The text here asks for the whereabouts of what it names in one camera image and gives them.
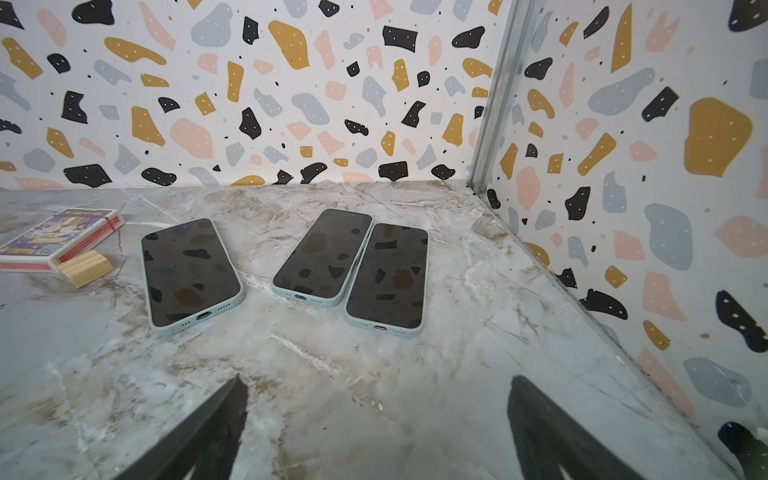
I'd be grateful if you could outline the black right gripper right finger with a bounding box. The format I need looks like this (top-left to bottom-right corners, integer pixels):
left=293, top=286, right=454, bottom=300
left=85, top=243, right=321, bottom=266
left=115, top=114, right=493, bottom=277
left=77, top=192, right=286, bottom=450
left=507, top=375, right=640, bottom=479

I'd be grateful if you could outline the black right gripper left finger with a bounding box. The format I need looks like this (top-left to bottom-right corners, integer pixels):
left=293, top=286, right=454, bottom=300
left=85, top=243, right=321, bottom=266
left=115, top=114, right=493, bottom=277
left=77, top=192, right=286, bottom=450
left=118, top=376, right=248, bottom=479

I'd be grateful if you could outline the phone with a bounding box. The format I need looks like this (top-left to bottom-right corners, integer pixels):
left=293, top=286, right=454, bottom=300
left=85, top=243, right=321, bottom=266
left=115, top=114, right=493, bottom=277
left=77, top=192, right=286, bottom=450
left=344, top=223, right=429, bottom=338
left=272, top=209, right=373, bottom=307
left=141, top=218, right=245, bottom=335

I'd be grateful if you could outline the small wooden block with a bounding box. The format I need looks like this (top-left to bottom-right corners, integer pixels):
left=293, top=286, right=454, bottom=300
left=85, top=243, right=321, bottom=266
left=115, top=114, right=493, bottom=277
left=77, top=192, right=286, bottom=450
left=57, top=250, right=114, bottom=288

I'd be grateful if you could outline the playing card box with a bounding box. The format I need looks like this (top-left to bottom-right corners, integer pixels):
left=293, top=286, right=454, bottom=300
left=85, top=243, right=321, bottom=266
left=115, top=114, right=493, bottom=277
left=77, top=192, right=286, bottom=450
left=1, top=208, right=125, bottom=273

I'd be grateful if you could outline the right corner aluminium post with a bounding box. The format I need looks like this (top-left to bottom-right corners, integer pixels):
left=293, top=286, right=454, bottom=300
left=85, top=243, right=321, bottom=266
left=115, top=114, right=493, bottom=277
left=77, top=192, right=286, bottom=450
left=467, top=0, right=544, bottom=196

